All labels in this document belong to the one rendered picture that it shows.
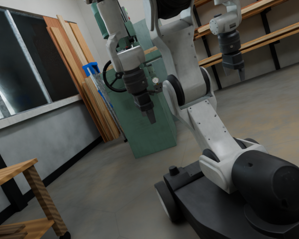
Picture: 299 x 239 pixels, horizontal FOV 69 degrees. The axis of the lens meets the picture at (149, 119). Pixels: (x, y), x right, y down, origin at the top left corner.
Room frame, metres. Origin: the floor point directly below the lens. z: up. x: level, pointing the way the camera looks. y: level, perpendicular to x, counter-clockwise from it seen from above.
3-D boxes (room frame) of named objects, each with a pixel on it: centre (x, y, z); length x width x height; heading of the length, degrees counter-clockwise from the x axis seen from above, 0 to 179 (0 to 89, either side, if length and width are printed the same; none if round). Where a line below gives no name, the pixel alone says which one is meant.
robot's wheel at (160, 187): (1.01, 0.07, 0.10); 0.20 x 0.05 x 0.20; 10
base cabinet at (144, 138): (2.34, 0.01, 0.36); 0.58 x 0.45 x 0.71; 169
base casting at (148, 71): (2.34, 0.01, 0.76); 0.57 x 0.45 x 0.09; 169
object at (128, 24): (2.40, -0.16, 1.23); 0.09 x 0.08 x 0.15; 169
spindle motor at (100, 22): (2.22, 0.03, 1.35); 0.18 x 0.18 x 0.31
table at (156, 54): (2.10, -0.03, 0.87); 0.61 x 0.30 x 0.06; 79
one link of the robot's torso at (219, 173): (0.79, -0.24, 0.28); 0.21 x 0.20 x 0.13; 10
